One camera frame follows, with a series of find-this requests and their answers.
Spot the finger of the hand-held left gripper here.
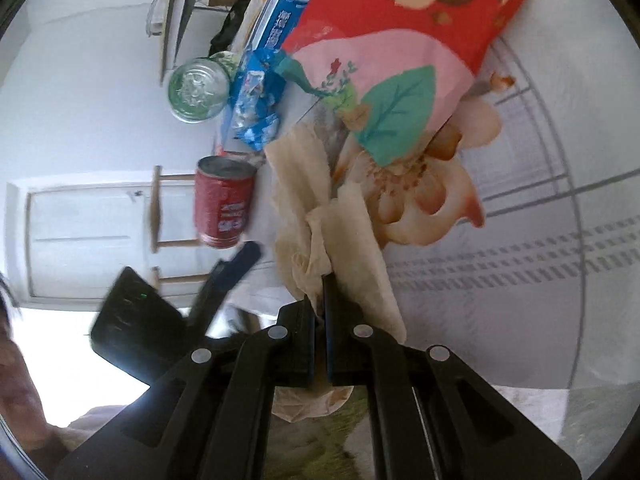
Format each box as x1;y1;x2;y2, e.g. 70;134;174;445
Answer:
187;241;264;336

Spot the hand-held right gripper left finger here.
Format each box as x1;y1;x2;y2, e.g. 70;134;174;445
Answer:
54;296;317;480

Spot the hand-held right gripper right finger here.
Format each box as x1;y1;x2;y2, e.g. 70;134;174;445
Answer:
322;275;583;480

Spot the beige cloth rag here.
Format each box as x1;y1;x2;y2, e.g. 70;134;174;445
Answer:
264;125;407;423

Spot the green plastic cup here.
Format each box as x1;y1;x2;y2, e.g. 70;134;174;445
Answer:
167;51;241;124

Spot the blue carton box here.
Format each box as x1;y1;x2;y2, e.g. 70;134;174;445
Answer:
245;0;321;53

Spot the red drink can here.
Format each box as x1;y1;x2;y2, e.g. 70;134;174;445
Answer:
194;156;258;250

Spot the green fluffy cloth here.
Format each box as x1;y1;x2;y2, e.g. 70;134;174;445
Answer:
270;400;373;480

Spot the black seat wooden chair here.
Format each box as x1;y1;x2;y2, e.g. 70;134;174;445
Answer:
150;165;211;286

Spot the white door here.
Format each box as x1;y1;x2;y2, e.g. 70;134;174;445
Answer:
5;180;211;306

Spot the floral tablecloth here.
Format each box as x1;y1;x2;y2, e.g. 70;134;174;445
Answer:
215;0;638;480

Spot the blue snack wrapper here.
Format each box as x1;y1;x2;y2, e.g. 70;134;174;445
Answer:
220;49;291;152

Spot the red squirrel print bag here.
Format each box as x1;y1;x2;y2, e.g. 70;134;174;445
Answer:
280;0;538;168

